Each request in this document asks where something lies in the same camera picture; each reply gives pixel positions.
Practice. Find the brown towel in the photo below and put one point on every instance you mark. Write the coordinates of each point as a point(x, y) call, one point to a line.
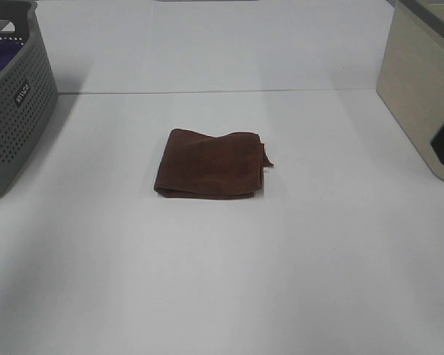
point(228, 167)

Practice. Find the grey perforated laundry basket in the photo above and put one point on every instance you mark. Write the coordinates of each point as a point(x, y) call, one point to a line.
point(28, 91)

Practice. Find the beige storage bin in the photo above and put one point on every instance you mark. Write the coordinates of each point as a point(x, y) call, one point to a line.
point(411, 79)

